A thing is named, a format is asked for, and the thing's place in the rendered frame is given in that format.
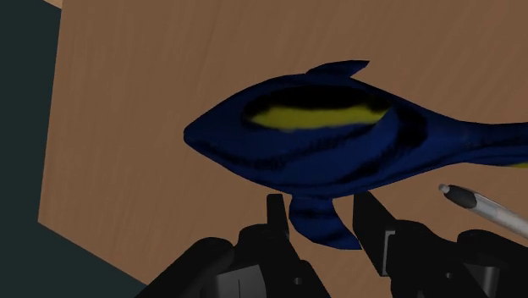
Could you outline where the blue and yellow toy fish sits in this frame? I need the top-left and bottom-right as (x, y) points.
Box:
(183, 59), (528, 251)

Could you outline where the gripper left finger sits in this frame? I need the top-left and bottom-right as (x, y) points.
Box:
(135, 193), (332, 298)

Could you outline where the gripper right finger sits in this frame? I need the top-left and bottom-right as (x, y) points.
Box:
(352, 191), (528, 298)

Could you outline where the grey pen with black tip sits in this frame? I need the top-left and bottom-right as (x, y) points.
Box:
(437, 183), (528, 240)

